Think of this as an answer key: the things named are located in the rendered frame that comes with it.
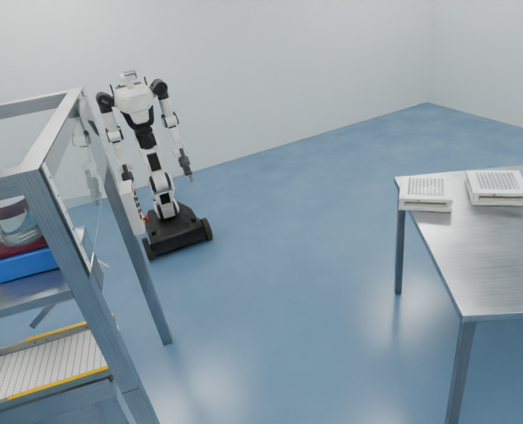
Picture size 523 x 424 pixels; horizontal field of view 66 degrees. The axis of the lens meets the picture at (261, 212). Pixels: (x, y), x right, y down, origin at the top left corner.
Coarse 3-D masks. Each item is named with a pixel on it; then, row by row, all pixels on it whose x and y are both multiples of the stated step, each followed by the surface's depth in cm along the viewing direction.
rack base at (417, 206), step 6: (408, 204) 203; (414, 204) 202; (420, 204) 202; (426, 204) 201; (432, 204) 200; (438, 204) 199; (444, 204) 199; (420, 210) 201; (426, 210) 200; (432, 210) 199; (438, 210) 198; (444, 210) 197; (450, 210) 196
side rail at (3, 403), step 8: (88, 376) 141; (96, 376) 142; (104, 376) 143; (64, 384) 139; (72, 384) 140; (40, 392) 138; (48, 392) 139; (0, 400) 136; (8, 400) 136; (16, 400) 137; (24, 400) 138; (0, 408) 137
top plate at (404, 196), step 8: (408, 176) 219; (400, 184) 213; (440, 184) 207; (448, 184) 206; (400, 192) 206; (448, 192) 199; (400, 200) 202; (408, 200) 200; (416, 200) 199; (424, 200) 198; (432, 200) 196; (440, 200) 195; (448, 200) 194
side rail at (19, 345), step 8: (72, 328) 162; (80, 328) 163; (88, 328) 164; (48, 336) 161; (56, 336) 162; (64, 336) 163; (8, 344) 159; (16, 344) 158; (24, 344) 159; (32, 344) 160; (0, 352) 158; (8, 352) 159
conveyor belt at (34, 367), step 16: (80, 336) 163; (16, 352) 159; (32, 352) 158; (48, 352) 157; (64, 352) 156; (80, 352) 155; (96, 352) 154; (0, 368) 153; (16, 368) 152; (32, 368) 151; (48, 368) 150; (64, 368) 149; (80, 368) 148; (96, 368) 147; (0, 384) 147; (16, 384) 146; (32, 384) 145
